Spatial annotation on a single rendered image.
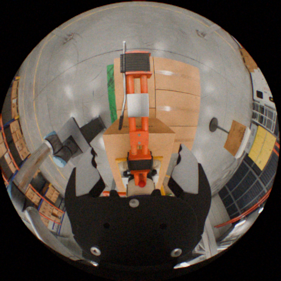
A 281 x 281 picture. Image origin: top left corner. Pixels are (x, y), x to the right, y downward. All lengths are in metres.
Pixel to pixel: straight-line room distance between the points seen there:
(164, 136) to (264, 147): 7.21
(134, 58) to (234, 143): 1.86
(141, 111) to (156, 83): 0.67
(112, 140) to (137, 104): 0.26
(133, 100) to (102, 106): 1.27
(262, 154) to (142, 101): 7.40
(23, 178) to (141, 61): 0.79
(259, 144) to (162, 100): 7.10
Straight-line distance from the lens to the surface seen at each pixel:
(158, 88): 0.88
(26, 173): 0.69
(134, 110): 0.24
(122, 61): 0.27
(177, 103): 0.96
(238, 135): 1.87
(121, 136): 0.42
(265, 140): 7.31
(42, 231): 0.46
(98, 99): 1.52
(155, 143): 0.45
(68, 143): 0.95
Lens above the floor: 1.38
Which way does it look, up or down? 62 degrees down
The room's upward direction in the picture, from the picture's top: 174 degrees clockwise
